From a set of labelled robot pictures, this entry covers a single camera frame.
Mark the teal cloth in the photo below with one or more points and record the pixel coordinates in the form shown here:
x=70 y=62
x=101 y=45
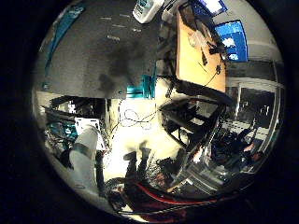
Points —
x=64 y=26

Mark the teal table clamp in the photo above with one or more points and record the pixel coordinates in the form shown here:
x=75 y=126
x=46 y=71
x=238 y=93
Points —
x=148 y=87

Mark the person in maroon shirt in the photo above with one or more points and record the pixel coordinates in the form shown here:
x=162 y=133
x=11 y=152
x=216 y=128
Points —
x=137 y=169

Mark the wooden desk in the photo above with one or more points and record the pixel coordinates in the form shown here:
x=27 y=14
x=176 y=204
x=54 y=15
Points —
x=190 y=62

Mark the dark grey work table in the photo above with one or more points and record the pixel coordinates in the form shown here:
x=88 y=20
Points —
x=93 y=62

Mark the teal plastic crate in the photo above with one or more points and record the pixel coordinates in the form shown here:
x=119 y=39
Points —
x=64 y=130

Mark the large blue-lit monitor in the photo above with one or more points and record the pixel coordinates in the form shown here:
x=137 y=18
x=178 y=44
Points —
x=233 y=40

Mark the black frame chair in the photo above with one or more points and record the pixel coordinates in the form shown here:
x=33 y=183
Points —
x=174 y=124

